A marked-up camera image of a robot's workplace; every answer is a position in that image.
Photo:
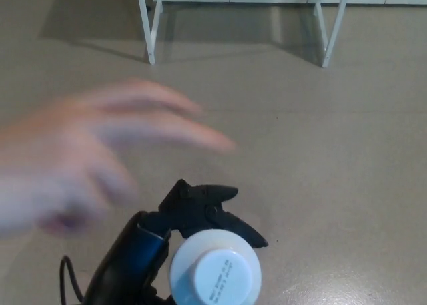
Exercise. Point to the person's bare hand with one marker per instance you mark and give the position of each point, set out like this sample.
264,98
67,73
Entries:
73,158

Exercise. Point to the white metal table frame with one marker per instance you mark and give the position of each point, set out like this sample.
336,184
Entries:
154,24

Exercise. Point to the white plastic bottle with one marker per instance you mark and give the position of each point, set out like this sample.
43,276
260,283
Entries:
215,268

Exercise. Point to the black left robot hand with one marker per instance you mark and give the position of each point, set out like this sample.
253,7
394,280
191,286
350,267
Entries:
187,211

